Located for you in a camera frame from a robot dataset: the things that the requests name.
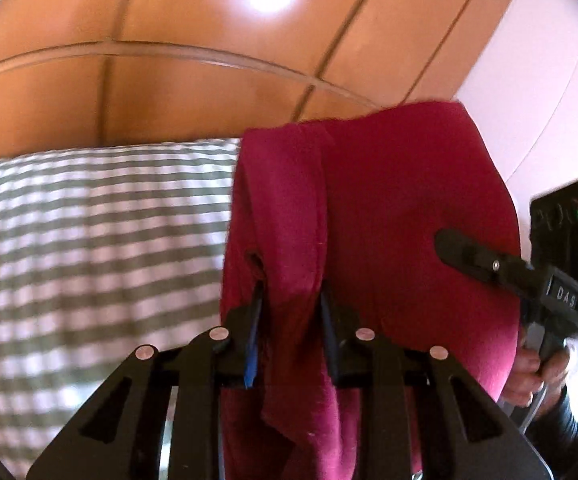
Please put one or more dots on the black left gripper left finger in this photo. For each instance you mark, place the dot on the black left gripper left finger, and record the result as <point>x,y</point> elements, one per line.
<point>119,431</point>

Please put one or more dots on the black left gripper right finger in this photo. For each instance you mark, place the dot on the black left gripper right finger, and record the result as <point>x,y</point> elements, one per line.
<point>421,407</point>

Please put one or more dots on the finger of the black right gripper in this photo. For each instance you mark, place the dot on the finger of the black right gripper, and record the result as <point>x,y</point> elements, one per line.
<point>469,257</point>

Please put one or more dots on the dark red garment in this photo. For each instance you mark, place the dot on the dark red garment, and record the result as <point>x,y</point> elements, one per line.
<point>347,210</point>

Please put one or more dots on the dark sleeved right forearm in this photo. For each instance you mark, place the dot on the dark sleeved right forearm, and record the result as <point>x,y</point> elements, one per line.
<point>555,434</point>

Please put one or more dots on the person's right hand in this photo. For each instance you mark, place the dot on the person's right hand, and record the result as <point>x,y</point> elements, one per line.
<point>529,375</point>

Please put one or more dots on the green white checkered bedsheet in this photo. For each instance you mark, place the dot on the green white checkered bedsheet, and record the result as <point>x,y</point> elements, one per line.
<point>101,250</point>

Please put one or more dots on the wooden panelled wardrobe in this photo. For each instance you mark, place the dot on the wooden panelled wardrobe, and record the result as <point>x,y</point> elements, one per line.
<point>81,73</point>

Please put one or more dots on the black camera box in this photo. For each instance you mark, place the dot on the black camera box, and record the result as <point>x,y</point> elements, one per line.
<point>554,229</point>

